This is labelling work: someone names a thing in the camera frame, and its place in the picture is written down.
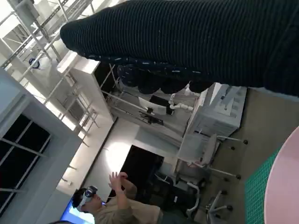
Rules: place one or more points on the pink bowl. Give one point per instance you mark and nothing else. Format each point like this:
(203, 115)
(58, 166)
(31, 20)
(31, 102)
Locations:
(285, 182)

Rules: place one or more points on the person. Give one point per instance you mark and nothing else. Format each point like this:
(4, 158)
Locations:
(121, 210)

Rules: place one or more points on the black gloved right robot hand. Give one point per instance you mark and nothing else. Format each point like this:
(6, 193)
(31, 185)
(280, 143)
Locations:
(187, 39)

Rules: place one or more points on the blue black round device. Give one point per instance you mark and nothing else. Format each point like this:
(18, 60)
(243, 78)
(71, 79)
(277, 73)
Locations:
(34, 63)

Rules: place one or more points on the dark framed window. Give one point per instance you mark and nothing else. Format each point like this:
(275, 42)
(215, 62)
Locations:
(21, 154)

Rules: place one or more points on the tall white cabinet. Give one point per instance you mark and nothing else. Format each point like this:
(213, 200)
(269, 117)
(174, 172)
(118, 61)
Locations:
(88, 88)

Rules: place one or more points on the white office chair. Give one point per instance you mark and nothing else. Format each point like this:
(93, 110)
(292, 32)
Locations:
(218, 205)
(210, 151)

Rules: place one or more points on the VR headset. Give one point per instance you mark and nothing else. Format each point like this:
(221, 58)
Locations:
(90, 193)

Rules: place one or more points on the small black monitor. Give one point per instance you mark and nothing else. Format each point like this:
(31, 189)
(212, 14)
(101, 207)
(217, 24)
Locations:
(161, 101)

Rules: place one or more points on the black office chair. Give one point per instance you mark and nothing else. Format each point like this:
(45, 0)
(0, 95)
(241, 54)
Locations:
(170, 196)

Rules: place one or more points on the metal pipe scaffold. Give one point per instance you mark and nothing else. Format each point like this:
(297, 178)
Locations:
(23, 46)

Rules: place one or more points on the blue screen monitor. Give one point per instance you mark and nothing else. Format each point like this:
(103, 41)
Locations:
(70, 213)

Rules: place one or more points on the large black screen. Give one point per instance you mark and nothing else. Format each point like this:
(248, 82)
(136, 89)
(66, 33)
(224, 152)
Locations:
(142, 168)

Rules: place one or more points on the green cutting mat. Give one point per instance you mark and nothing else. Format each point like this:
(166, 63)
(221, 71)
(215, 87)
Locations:
(257, 191)

